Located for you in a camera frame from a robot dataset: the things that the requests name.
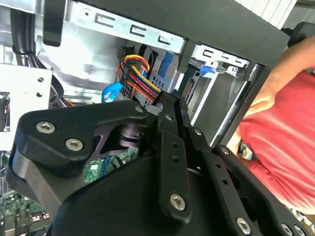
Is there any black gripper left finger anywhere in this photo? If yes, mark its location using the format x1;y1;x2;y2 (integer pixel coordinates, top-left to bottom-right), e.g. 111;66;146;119
6;90;194;229

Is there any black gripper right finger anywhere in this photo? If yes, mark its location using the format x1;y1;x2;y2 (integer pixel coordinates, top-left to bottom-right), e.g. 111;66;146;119
173;90;311;236

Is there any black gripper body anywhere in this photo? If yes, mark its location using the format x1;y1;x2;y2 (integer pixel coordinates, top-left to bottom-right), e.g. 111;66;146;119
50;153;238;236

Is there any orange red yellow power wire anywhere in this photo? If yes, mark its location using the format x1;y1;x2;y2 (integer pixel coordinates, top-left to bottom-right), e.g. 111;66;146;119
118;54;164;103

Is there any hard disk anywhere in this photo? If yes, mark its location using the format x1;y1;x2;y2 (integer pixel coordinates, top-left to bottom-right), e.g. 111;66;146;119
183;64;217;121

